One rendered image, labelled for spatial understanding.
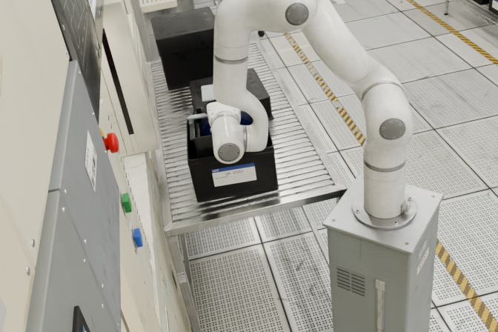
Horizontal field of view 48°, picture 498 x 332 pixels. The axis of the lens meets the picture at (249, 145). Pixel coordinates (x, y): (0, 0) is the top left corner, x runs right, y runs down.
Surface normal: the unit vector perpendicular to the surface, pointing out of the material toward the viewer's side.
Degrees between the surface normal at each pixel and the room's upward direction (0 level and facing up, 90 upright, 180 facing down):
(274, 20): 99
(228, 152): 90
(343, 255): 90
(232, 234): 0
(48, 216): 0
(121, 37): 90
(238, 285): 0
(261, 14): 89
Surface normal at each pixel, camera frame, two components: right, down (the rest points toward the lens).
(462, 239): -0.12, -0.82
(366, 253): -0.55, 0.52
